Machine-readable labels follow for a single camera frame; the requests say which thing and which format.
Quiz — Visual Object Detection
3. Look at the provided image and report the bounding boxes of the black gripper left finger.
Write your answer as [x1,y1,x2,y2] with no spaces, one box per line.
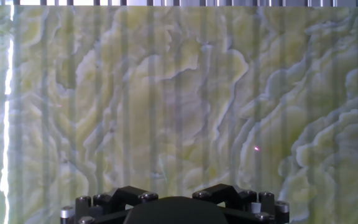
[60,185,160,224]

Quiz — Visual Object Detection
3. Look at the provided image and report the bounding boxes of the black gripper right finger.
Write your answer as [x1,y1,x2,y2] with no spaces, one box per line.
[192,183,290,224]

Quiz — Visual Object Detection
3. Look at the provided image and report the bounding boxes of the green marble pattern mat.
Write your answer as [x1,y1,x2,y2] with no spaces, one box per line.
[0,4,358,224]

